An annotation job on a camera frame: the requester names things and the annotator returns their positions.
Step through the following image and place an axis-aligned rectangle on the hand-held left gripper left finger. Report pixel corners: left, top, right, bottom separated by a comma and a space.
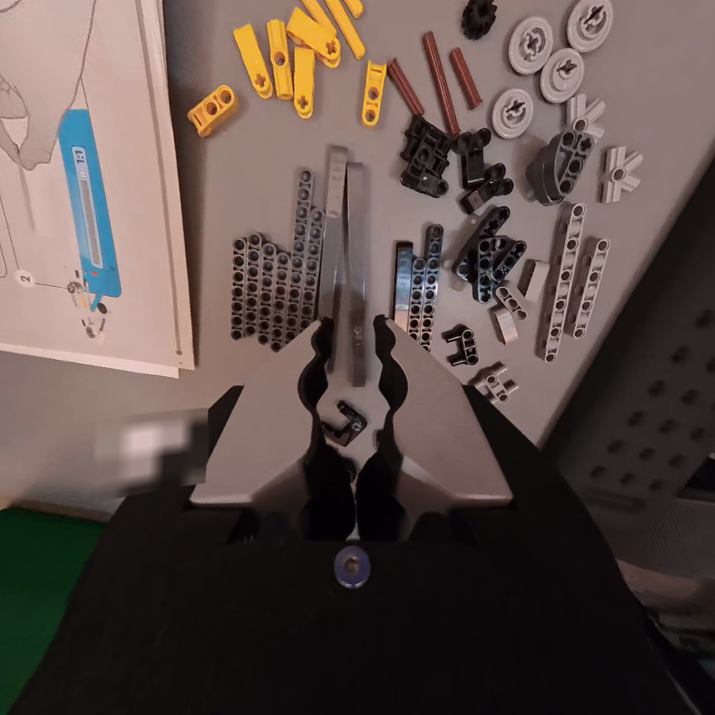
189, 317, 336, 512

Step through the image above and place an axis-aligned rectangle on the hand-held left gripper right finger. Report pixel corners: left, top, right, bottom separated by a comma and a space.
373, 314, 515, 509

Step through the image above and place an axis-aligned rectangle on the light grey lego axle connector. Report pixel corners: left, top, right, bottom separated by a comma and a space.
474, 363, 519, 404

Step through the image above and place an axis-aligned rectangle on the black U-shaped lego piece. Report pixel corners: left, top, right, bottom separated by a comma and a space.
441, 325, 480, 368

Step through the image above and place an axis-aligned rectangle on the row of dark grey lego beams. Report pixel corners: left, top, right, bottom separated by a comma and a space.
231, 168, 327, 354

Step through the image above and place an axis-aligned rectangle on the dark grey beam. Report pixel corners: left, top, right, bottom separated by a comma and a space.
345, 162, 371, 387

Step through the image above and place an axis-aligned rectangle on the black angled lego beam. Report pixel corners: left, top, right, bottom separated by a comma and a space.
472, 237, 527, 305
451, 206, 512, 280

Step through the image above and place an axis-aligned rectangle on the black thin lego liftarm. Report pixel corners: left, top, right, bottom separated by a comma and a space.
399, 173, 450, 197

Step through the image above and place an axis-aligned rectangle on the dark grey lego piece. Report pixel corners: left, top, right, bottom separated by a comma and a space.
539, 134, 582, 199
525, 142, 559, 207
553, 130, 595, 193

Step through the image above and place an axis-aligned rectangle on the light grey star lego piece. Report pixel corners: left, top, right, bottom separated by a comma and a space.
601, 146, 644, 204
565, 94, 607, 140

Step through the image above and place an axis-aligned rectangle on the black lego connector piece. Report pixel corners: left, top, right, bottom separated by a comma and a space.
321, 399, 366, 448

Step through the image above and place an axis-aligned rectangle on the light grey thin lego liftarm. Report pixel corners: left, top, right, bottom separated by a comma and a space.
494, 282, 528, 322

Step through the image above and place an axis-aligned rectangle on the small white lego brick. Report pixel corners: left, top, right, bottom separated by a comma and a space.
519, 260, 551, 302

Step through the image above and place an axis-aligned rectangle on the long light grey lego beam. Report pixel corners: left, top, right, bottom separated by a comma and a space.
537, 202, 587, 364

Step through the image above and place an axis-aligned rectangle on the medium light grey lego beam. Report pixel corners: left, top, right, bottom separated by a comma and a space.
570, 237, 611, 340

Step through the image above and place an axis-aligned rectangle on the black lego pin connector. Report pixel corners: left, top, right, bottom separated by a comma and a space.
454, 128, 493, 190
459, 163, 515, 216

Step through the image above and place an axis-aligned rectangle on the lego instruction booklet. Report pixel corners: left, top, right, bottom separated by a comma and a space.
0, 0, 196, 379

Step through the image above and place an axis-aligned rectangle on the black square lego connector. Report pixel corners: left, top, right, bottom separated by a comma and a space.
401, 115, 454, 182

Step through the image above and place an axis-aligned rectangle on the short dark red lego axle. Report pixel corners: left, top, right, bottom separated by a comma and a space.
387, 57, 426, 116
449, 47, 484, 111

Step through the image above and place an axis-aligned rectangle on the yellow lego connector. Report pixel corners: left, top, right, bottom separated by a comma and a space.
267, 19, 295, 100
286, 7, 343, 69
293, 47, 316, 120
233, 25, 274, 100

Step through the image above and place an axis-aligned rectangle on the long yellow lego axle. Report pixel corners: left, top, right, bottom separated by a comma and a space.
304, 0, 366, 60

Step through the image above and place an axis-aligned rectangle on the black lego gear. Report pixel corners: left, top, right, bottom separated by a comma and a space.
461, 0, 499, 41

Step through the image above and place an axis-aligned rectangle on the green plastic bin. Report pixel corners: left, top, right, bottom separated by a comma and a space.
0, 507, 107, 671

